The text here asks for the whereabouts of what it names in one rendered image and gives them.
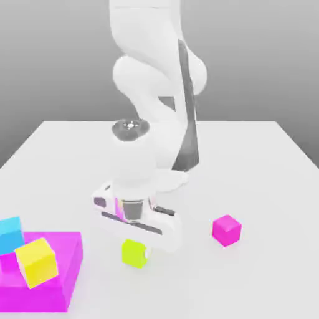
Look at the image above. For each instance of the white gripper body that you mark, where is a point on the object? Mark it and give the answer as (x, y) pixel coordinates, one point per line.
(149, 230)

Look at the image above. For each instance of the small lime green cube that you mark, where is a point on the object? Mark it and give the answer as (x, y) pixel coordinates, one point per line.
(133, 254)

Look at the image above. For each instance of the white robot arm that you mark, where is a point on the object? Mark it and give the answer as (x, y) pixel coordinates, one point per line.
(154, 82)

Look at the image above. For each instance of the small magenta cube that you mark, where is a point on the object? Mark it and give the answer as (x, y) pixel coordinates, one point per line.
(226, 231)

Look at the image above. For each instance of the small yellow cube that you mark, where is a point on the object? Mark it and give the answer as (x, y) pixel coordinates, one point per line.
(37, 263)

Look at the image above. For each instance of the small blue cube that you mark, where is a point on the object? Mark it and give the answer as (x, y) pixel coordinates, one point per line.
(10, 235)

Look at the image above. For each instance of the large magenta box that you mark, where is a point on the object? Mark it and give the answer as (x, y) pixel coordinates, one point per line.
(53, 294)

